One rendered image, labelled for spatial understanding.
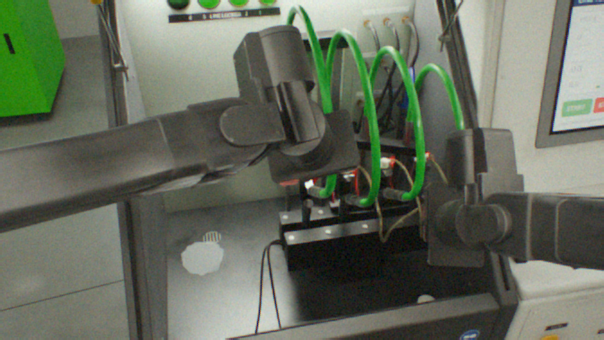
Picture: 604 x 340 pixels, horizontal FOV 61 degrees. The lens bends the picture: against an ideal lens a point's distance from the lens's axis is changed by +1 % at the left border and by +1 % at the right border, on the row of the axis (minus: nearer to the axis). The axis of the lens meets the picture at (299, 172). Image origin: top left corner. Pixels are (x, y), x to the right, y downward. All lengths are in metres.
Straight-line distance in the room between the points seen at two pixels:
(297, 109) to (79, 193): 0.20
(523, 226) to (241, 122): 0.25
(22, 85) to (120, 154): 3.12
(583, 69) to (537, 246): 0.75
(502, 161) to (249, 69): 0.27
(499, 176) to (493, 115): 0.56
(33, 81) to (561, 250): 3.27
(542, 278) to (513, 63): 0.41
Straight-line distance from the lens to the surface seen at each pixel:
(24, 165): 0.41
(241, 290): 1.15
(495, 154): 0.54
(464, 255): 0.65
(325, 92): 0.75
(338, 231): 1.06
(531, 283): 1.05
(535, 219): 0.46
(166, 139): 0.41
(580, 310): 1.18
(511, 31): 1.06
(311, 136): 0.46
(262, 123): 0.43
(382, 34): 1.20
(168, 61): 1.14
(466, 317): 1.01
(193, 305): 1.14
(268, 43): 0.49
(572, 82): 1.17
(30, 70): 3.47
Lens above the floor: 1.71
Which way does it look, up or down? 37 degrees down
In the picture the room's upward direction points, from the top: straight up
